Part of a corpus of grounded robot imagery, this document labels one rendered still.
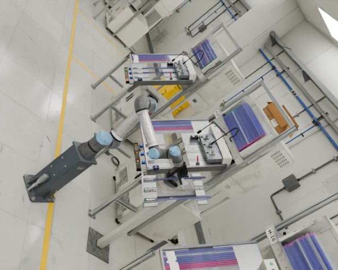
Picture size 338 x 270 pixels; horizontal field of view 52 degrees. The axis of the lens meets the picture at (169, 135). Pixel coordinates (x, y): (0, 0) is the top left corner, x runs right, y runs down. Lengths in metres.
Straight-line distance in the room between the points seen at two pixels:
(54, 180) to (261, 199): 2.74
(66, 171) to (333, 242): 1.94
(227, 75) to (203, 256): 2.45
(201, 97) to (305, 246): 2.48
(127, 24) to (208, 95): 3.37
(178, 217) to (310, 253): 1.50
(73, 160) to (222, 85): 2.33
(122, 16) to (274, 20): 2.92
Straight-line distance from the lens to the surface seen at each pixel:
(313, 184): 4.44
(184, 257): 2.48
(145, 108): 2.44
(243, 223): 4.61
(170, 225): 3.63
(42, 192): 2.92
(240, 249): 2.62
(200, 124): 3.53
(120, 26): 7.31
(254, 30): 6.16
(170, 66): 4.47
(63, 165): 2.74
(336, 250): 2.62
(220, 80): 4.31
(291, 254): 2.50
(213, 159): 3.07
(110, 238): 3.08
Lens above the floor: 1.94
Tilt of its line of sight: 18 degrees down
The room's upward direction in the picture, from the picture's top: 54 degrees clockwise
